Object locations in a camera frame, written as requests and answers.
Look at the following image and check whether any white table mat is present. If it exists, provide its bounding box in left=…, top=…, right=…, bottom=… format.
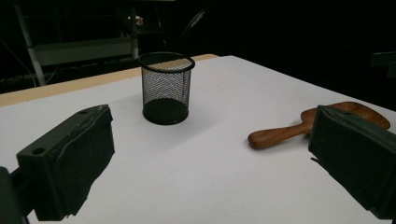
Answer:
left=0, top=55, right=396, bottom=224

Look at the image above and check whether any white metal frame desk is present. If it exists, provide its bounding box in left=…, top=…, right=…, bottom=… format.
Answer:
left=13, top=4, right=140, bottom=87

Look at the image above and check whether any brown wooden hairbrush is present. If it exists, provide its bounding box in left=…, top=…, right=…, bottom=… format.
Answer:
left=247, top=101, right=391, bottom=150

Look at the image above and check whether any black mesh pen holder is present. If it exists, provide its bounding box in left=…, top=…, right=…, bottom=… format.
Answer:
left=137, top=51, right=196, bottom=126

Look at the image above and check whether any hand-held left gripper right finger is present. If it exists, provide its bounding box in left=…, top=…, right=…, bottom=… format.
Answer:
left=307, top=105, right=396, bottom=220

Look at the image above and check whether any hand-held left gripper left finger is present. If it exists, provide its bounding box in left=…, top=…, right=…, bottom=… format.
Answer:
left=17, top=105, right=116, bottom=222

